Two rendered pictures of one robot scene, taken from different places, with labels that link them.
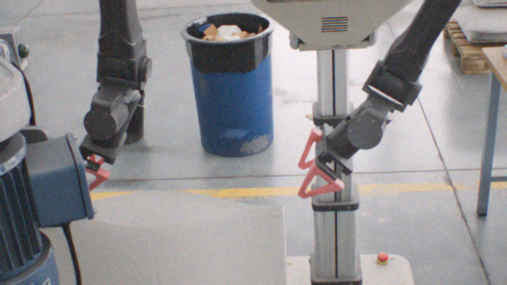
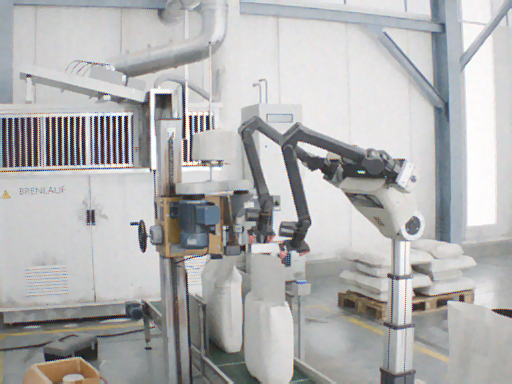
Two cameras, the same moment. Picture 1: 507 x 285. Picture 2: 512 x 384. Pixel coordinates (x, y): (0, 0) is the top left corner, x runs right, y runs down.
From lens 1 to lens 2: 2.69 m
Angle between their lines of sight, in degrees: 64
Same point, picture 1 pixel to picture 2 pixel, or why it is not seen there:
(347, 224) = (392, 337)
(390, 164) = not seen: outside the picture
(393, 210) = not seen: outside the picture
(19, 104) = (196, 188)
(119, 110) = (252, 213)
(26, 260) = (192, 230)
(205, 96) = not seen: outside the picture
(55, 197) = (199, 215)
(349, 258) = (392, 359)
